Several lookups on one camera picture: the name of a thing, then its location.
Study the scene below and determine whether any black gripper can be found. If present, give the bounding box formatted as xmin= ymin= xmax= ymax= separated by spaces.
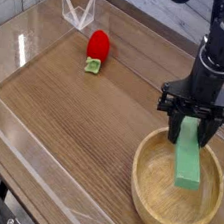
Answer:
xmin=157 ymin=77 xmax=224 ymax=148

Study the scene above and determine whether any green stick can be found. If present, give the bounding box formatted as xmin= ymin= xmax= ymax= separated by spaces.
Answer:
xmin=174 ymin=116 xmax=201 ymax=190

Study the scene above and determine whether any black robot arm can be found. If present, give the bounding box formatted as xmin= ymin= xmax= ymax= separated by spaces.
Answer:
xmin=157 ymin=0 xmax=224 ymax=147

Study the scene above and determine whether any brown wooden bowl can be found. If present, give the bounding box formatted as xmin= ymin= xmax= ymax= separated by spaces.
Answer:
xmin=131 ymin=127 xmax=224 ymax=224

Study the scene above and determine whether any red plush strawberry toy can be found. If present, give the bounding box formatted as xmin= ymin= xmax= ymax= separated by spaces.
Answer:
xmin=85 ymin=29 xmax=110 ymax=74

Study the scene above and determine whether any clear acrylic corner bracket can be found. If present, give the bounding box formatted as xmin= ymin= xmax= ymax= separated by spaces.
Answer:
xmin=62 ymin=0 xmax=96 ymax=31

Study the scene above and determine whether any clear acrylic tray wall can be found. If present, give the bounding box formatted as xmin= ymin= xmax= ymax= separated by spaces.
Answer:
xmin=0 ymin=98 xmax=116 ymax=224

